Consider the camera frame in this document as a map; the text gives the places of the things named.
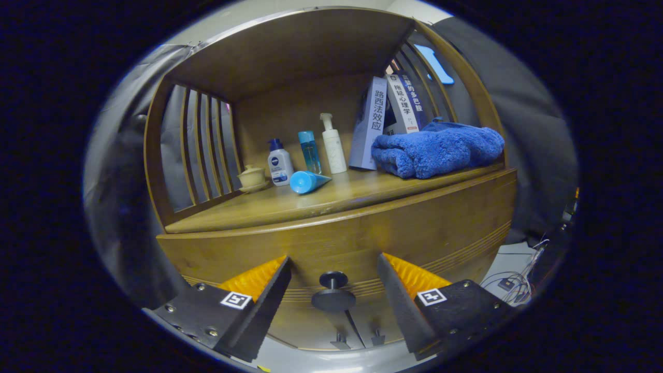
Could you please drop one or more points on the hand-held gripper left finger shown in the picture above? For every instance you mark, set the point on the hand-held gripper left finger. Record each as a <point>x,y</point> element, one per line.
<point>267,311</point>

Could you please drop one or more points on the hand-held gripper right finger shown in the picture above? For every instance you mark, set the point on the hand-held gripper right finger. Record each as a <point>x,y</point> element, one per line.
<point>401,311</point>

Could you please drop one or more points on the black drawer knob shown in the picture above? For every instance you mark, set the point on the black drawer knob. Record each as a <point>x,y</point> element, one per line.
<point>333,295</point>

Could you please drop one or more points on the wooden drawer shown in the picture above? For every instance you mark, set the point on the wooden drawer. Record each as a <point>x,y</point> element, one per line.
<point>336,243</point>

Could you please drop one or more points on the light blue cosmetic tube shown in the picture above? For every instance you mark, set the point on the light blue cosmetic tube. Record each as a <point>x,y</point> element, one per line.
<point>306,182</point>

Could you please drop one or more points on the wooden cabinet door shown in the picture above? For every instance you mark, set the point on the wooden cabinet door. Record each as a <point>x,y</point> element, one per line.
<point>386,324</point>
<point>305,329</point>

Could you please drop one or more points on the wooden countertop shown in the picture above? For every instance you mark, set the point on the wooden countertop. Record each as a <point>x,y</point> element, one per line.
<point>290,204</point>

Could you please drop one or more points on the wooden cabinet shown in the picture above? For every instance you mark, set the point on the wooden cabinet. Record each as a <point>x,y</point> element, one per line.
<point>290,52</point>

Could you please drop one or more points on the cream lidded teacup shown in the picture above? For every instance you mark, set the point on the cream lidded teacup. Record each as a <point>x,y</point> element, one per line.
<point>252,177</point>

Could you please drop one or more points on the white lotion bottle blue cap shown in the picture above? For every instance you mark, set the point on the white lotion bottle blue cap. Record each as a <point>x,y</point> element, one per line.
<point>279,166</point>

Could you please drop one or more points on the clear blue toner bottle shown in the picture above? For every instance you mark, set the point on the clear blue toner bottle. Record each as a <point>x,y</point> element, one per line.
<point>310,153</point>

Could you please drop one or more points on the blue folded towel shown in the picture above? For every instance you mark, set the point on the blue folded towel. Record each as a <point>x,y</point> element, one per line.
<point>435,150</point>

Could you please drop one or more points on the white pump bottle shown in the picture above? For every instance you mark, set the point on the white pump bottle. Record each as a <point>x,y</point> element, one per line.
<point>333,147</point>

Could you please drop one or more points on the lavender book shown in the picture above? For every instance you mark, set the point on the lavender book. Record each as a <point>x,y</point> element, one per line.
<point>370,124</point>

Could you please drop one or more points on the white spine book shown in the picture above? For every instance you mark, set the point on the white spine book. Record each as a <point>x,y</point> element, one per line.
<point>401,106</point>

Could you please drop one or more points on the dark blue book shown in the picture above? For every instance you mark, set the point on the dark blue book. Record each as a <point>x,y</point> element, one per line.
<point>414,98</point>

